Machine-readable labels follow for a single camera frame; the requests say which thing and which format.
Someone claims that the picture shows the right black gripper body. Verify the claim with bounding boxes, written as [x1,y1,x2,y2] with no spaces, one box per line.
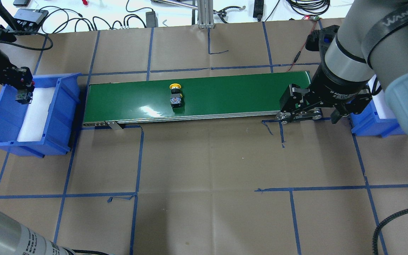
[305,62,373,115]

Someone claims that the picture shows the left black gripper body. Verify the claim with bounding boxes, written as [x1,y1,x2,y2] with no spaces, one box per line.
[0,53,34,91]

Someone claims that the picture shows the yellow push button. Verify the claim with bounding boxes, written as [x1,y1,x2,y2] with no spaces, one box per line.
[169,83,183,108]

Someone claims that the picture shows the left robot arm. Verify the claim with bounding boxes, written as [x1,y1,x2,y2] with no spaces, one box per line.
[0,31,80,255]

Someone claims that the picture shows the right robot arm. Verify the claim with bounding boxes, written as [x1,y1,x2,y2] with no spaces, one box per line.
[277,0,408,135]

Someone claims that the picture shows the right blue bin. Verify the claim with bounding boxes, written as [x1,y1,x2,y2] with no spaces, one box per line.
[350,90,405,138]

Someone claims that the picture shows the blue bin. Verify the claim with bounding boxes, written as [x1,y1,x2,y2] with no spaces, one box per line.
[350,90,405,138]
[0,73,80,158]

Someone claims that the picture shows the right white foam pad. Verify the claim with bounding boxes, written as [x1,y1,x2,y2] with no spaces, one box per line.
[368,75,396,119]

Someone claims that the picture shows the white foam pad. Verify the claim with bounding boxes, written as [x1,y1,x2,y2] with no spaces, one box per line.
[368,75,396,119]
[17,87,55,142]

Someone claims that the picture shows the left blue bin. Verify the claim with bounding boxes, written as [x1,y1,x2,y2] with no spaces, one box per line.
[0,73,80,158]

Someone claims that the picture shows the left white foam pad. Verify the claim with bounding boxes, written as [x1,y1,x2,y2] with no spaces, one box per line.
[17,87,55,142]

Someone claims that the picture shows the green conveyor belt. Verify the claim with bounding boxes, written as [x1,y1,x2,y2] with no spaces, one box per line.
[82,71,311,127]

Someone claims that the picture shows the black power adapter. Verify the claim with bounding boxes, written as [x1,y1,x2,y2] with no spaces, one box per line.
[145,10,158,28]

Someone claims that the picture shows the red black conveyor wires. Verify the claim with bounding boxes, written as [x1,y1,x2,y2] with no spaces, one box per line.
[286,16,321,73]

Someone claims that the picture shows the left braided black cable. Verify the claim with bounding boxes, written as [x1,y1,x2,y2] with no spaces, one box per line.
[0,30,53,52]

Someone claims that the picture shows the braided black cable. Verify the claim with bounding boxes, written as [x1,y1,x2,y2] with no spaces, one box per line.
[372,204,408,255]
[0,30,53,52]

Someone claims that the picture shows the coiled black cable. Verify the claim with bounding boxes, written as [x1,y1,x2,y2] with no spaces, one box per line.
[286,0,331,16]

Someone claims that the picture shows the aluminium frame post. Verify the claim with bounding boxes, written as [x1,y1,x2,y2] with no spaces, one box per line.
[197,0,214,29]

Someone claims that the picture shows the right braided black cable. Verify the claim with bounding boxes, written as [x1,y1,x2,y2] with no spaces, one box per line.
[372,204,408,255]

